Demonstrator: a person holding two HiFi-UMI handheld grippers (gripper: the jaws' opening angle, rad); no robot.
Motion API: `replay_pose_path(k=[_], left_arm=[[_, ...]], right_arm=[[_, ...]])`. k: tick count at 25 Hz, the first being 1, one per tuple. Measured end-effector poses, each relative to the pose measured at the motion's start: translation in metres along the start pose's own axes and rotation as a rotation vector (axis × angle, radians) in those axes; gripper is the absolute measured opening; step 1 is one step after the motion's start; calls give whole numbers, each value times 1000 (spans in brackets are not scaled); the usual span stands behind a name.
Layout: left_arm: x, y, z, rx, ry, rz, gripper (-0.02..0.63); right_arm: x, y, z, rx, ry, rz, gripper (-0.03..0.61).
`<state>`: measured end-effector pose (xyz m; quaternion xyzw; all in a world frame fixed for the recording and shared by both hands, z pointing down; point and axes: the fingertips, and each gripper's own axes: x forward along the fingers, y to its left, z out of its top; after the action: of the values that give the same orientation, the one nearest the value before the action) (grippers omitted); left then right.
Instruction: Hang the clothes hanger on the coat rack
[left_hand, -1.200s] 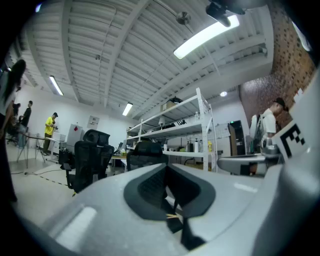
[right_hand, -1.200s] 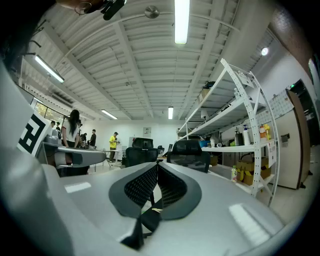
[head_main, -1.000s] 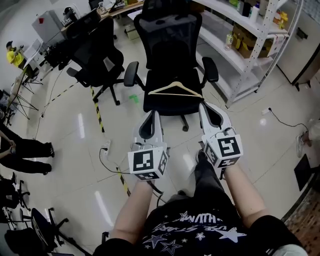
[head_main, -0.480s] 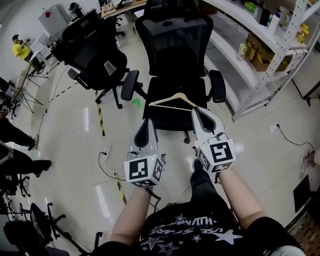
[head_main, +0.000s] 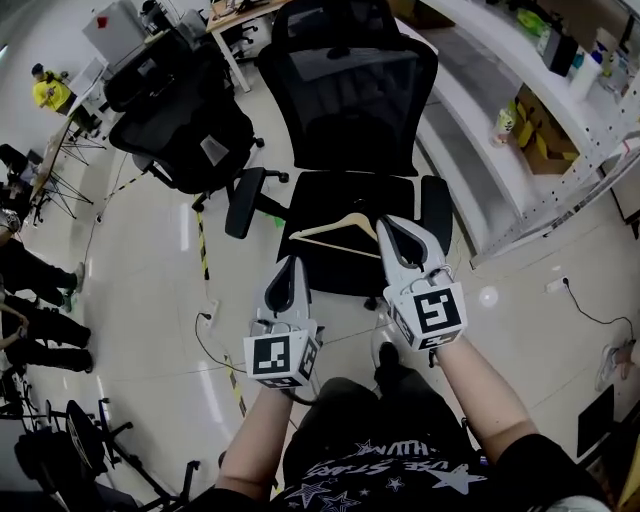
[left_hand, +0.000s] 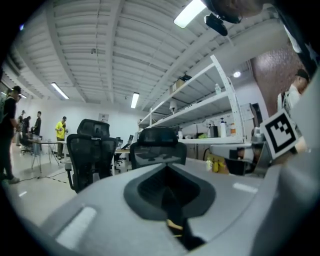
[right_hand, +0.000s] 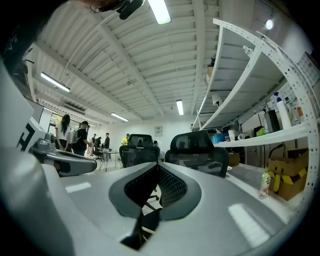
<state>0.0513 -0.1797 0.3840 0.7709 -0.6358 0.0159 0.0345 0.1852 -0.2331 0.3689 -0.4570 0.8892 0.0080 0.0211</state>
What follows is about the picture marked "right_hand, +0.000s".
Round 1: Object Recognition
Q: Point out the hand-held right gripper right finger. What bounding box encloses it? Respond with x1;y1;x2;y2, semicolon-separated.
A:
149;161;287;256

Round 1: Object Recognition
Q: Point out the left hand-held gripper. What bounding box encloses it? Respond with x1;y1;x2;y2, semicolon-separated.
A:
0;59;57;154

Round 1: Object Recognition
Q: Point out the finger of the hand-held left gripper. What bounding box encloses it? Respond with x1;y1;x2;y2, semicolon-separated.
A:
32;148;98;177

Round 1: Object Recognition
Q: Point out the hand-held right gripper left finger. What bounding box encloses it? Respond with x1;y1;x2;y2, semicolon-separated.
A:
0;147;159;256

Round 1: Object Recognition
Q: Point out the ceiling tube light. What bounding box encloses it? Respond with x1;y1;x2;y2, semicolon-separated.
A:
40;71;72;93
147;0;172;26
175;99;185;116
110;112;130;123

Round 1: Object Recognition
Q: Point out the green label drink bottle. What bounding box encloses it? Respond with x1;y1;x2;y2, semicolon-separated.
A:
258;167;271;200

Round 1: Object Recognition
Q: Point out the small cardboard box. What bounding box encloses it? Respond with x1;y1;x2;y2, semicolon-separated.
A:
228;152;241;168

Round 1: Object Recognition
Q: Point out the black mesh office chair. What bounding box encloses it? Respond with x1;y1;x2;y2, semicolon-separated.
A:
119;133;161;169
164;129;230;179

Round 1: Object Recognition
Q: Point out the blue storage bin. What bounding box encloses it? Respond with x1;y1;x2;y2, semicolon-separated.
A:
210;132;230;144

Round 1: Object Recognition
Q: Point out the cardboard box with yellow print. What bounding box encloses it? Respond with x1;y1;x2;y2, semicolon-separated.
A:
267;148;310;202

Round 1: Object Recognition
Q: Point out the white metal shelving unit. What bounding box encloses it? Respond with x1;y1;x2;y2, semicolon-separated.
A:
191;17;320;219

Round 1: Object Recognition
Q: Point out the person's black shirt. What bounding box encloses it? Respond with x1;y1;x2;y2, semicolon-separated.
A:
0;0;66;83

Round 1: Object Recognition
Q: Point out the black box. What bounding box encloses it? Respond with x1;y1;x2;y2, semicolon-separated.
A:
264;109;281;134

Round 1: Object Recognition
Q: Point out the white spray bottle blue trigger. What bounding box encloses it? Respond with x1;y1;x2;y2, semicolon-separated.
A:
273;92;293;130

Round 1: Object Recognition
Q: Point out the black head-worn camera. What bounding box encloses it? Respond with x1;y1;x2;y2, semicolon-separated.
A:
115;0;145;21

